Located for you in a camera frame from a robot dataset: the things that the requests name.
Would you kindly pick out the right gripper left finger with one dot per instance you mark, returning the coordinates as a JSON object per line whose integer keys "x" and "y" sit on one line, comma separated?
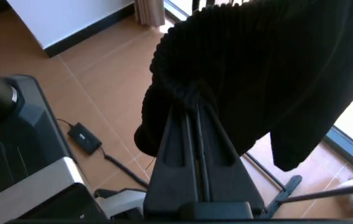
{"x": 167, "y": 186}

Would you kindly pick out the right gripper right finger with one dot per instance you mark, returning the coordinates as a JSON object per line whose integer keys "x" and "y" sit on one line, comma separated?
{"x": 235, "y": 186}

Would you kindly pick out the black shorts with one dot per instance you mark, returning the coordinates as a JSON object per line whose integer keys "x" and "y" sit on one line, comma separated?
{"x": 257, "y": 62}

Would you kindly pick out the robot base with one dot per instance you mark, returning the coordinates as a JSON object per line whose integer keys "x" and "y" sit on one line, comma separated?
{"x": 23, "y": 161}

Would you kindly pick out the black clothes rack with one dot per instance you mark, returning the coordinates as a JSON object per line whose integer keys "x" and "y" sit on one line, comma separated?
{"x": 282, "y": 196}

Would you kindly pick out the black power adapter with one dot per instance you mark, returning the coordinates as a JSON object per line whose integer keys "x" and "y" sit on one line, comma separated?
{"x": 84, "y": 138}

